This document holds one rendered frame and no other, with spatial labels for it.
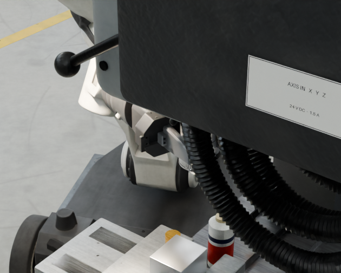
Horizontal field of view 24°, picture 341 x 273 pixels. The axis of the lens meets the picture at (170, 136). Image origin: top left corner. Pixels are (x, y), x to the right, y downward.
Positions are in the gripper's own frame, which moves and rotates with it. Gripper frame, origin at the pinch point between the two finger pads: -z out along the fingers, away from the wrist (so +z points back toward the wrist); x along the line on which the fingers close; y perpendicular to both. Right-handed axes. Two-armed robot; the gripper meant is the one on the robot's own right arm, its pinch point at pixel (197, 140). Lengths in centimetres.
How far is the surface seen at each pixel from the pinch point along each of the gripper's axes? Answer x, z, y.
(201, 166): -18.6, -27.8, -18.5
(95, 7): -11.7, 3.4, -19.2
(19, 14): 104, 339, 128
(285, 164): 27.4, 13.8, 21.0
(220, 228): 9.0, 6.3, 21.9
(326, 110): -23, -45, -33
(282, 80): -24, -42, -34
